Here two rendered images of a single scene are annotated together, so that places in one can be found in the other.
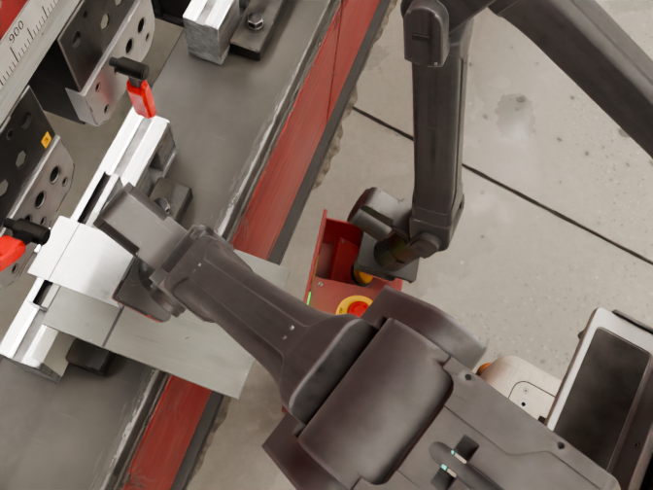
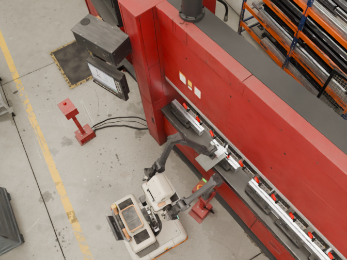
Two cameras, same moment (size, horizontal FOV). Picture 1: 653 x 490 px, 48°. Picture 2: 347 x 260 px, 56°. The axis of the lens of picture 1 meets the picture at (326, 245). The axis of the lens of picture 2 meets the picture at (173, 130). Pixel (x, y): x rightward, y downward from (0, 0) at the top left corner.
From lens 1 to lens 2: 2.54 m
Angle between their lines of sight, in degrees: 47
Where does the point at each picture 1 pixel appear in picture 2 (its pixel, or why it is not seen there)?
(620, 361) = (174, 198)
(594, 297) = not seen: outside the picture
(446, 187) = not seen: hidden behind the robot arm
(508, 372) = (183, 232)
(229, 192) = (224, 176)
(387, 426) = (178, 135)
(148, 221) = (211, 148)
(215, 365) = (199, 158)
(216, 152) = (232, 177)
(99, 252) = (219, 152)
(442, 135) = not seen: hidden behind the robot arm
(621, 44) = (201, 189)
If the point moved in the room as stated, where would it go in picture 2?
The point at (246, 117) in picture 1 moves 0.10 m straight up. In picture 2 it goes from (236, 184) to (237, 181)
